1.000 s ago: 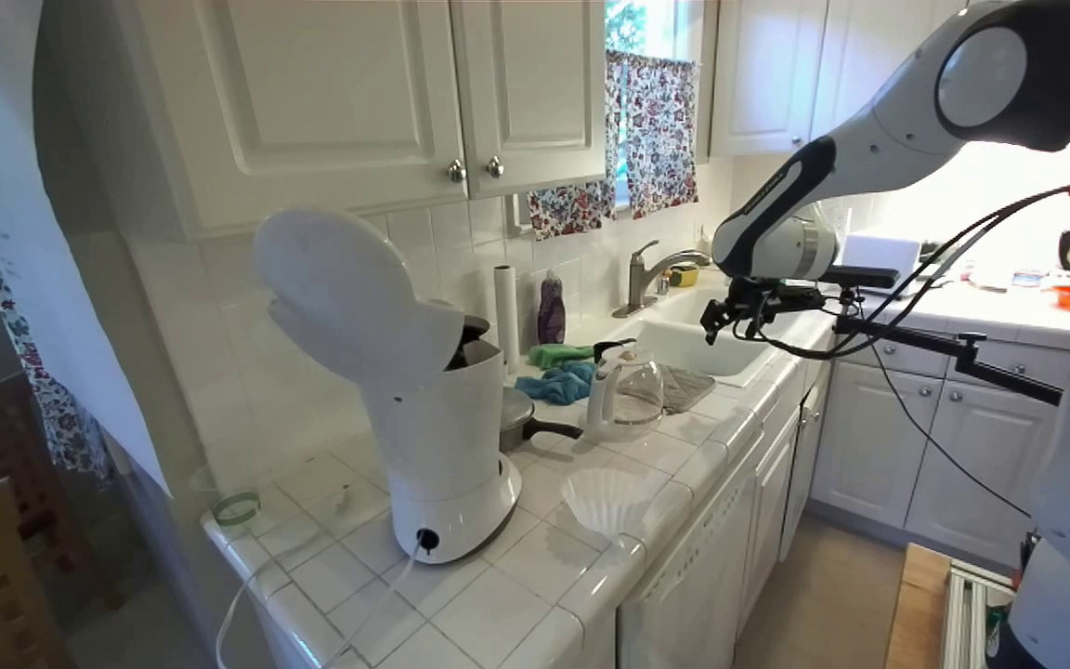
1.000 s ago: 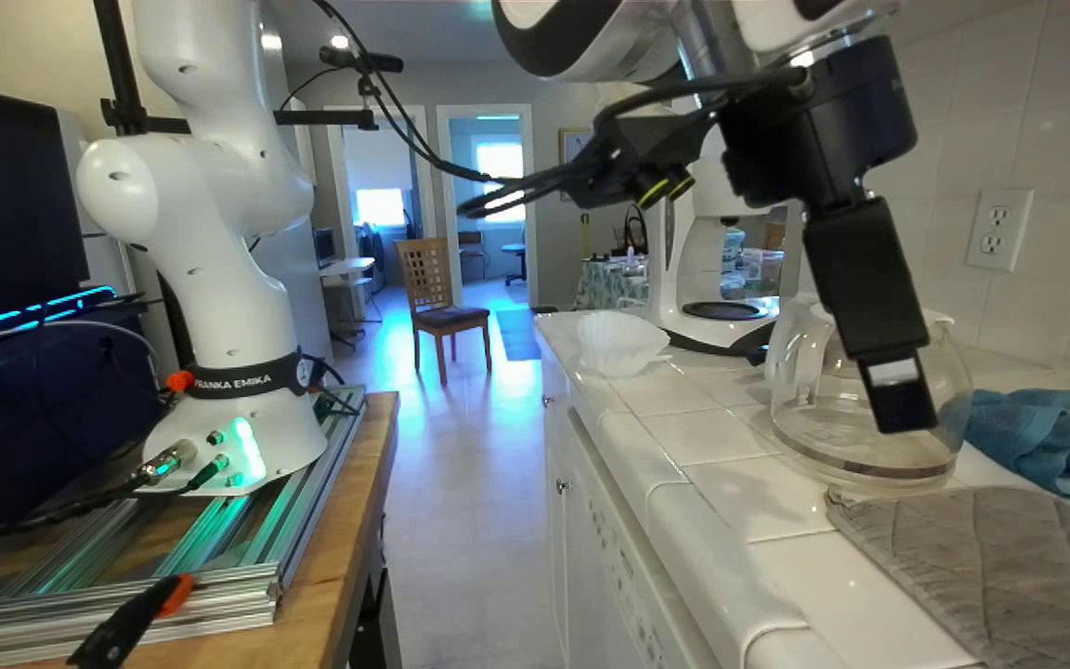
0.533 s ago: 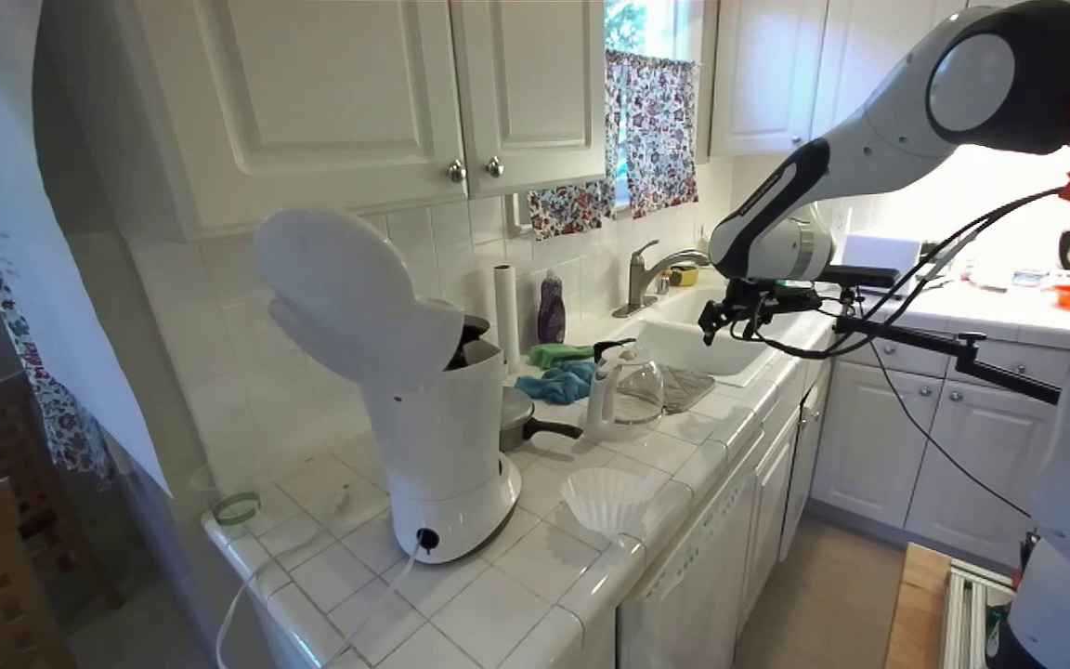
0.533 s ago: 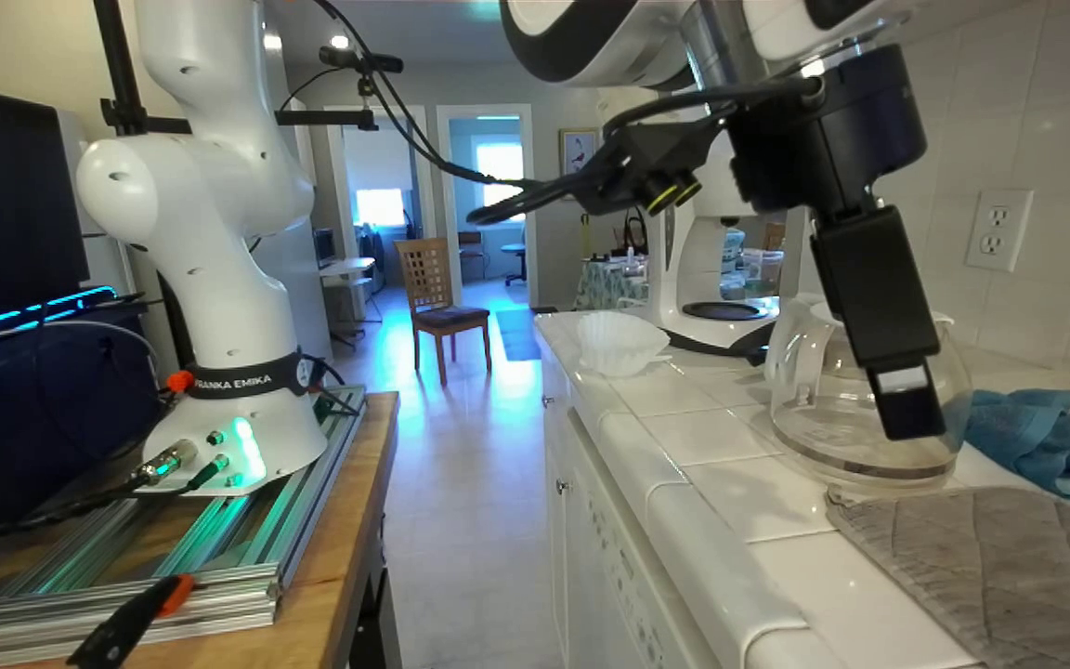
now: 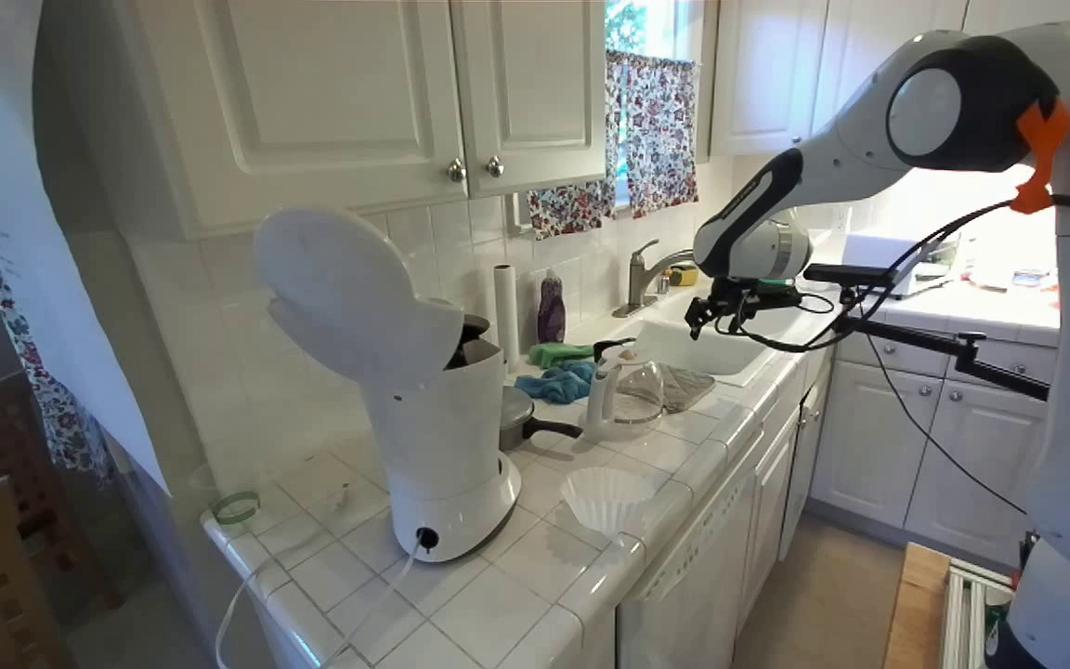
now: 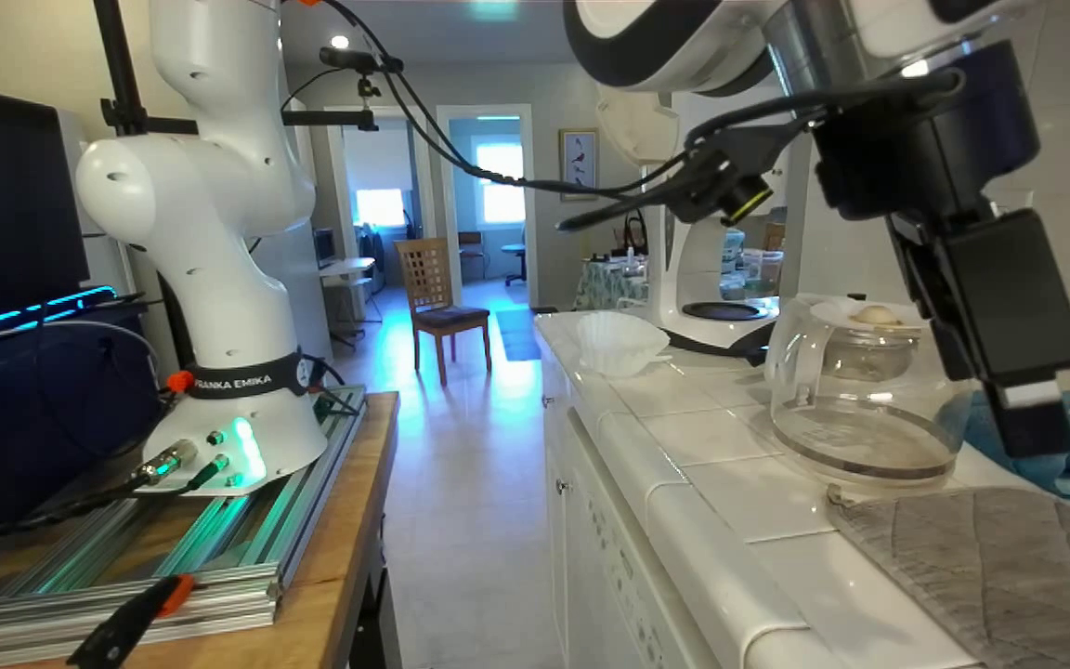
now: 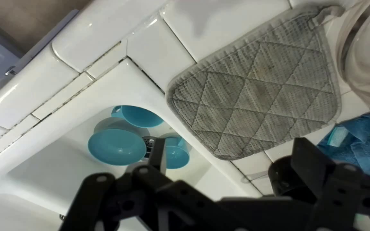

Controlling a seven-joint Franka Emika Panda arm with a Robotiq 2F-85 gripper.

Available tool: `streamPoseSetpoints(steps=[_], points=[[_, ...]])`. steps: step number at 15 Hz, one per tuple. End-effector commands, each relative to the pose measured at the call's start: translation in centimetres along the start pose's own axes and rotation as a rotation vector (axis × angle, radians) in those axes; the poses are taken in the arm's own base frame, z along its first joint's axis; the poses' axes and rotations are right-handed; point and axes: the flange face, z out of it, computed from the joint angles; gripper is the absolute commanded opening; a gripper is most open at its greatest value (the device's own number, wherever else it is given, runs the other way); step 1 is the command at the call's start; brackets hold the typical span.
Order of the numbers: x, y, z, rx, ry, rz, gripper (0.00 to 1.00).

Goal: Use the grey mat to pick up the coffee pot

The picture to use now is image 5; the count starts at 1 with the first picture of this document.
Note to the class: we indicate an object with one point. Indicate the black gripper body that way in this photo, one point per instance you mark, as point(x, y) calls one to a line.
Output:
point(758, 296)

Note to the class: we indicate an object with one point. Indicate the white coffee maker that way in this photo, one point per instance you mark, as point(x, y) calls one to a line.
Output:
point(436, 460)

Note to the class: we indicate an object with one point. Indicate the white sink basin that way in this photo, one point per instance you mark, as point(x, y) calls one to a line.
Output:
point(704, 352)

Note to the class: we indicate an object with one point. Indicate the yellow green sponge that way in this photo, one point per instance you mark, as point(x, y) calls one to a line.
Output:
point(683, 278)

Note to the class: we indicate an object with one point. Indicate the brushed metal faucet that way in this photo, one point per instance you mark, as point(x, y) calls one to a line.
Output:
point(639, 281)

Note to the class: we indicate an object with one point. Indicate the white box appliance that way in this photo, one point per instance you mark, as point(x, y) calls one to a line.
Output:
point(883, 253)

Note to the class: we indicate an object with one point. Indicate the green cloth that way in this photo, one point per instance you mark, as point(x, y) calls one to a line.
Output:
point(558, 356)

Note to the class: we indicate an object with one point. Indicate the purple soap bottle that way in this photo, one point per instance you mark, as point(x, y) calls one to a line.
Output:
point(551, 316)

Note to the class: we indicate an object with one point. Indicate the blue cloth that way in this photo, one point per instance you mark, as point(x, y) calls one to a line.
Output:
point(553, 383)

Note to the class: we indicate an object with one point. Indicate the floral window curtain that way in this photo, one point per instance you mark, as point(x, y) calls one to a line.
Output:
point(647, 136)

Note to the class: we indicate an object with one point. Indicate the white paper towel roll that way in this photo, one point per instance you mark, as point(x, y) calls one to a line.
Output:
point(505, 309)

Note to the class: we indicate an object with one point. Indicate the white base cabinet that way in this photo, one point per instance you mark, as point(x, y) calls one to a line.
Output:
point(694, 582)
point(892, 446)

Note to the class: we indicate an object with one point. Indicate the silver cabinet knob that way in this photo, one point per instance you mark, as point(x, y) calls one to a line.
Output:
point(494, 165)
point(459, 170)

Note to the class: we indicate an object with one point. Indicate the narrow white cabinet door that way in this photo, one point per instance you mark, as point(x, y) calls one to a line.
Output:
point(527, 88)

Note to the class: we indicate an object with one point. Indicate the window pane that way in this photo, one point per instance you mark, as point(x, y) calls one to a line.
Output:
point(647, 24)

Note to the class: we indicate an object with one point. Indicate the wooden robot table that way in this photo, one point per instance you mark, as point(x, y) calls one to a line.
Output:
point(920, 608)

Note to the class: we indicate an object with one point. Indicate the wide white cabinet door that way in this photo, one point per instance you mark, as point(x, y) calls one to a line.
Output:
point(312, 99)

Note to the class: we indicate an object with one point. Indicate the white cloth floral edge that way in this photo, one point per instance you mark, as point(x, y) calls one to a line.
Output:
point(14, 186)

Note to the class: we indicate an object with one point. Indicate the black stereo camera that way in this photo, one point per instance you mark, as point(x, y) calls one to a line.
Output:
point(853, 273)

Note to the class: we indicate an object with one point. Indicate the white wall cabinet door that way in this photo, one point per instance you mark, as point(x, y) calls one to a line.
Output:
point(762, 76)
point(854, 41)

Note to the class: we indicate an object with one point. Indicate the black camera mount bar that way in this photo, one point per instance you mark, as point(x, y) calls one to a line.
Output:
point(993, 367)

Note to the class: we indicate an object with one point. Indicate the aluminium rail frame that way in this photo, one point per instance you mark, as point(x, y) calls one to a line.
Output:
point(975, 617)

